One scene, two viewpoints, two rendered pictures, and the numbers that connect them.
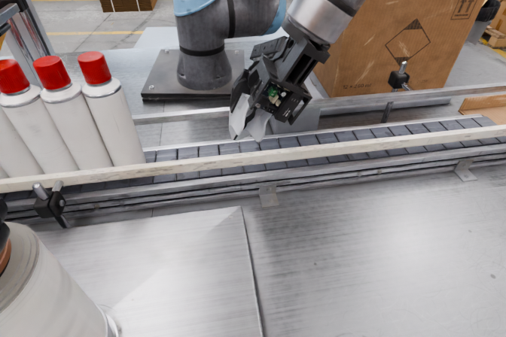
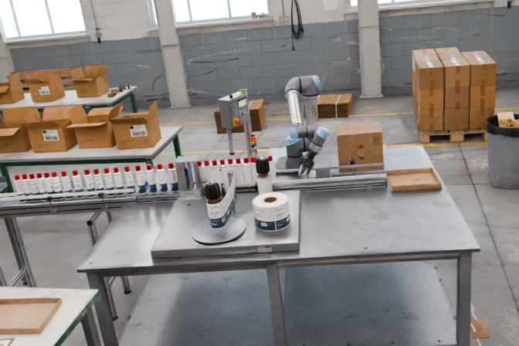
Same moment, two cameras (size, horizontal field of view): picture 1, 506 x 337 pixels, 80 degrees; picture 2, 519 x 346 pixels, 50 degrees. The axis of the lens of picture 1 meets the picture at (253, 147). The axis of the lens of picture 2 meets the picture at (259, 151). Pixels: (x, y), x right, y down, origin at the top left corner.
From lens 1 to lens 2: 3.12 m
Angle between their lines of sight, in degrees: 26
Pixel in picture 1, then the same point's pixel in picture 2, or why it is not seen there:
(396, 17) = (354, 144)
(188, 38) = (290, 152)
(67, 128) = not seen: hidden behind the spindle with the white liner
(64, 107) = not seen: hidden behind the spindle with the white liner
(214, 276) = (291, 197)
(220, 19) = (300, 146)
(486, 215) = (366, 195)
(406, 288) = (334, 204)
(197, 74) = (292, 164)
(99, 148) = not seen: hidden behind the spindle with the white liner
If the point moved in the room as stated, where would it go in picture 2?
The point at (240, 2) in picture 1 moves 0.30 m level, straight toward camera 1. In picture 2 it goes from (307, 140) to (301, 156)
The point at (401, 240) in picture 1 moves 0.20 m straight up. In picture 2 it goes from (339, 198) to (337, 169)
